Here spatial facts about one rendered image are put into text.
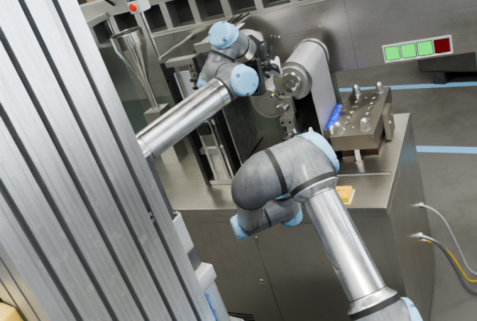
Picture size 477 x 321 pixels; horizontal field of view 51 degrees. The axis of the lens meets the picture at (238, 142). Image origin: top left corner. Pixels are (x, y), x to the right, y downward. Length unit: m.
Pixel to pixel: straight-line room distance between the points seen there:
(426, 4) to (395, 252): 0.89
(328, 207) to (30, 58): 0.71
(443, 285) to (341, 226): 1.59
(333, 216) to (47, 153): 0.66
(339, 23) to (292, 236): 0.85
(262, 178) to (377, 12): 1.07
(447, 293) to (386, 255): 0.86
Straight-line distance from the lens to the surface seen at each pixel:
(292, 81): 1.82
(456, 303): 2.60
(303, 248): 1.90
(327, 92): 2.01
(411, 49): 2.05
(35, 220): 0.70
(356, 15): 2.05
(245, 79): 1.25
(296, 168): 1.14
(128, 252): 0.80
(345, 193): 1.72
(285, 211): 1.53
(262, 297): 2.17
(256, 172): 1.13
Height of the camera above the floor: 1.86
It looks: 24 degrees down
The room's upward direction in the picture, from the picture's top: 19 degrees counter-clockwise
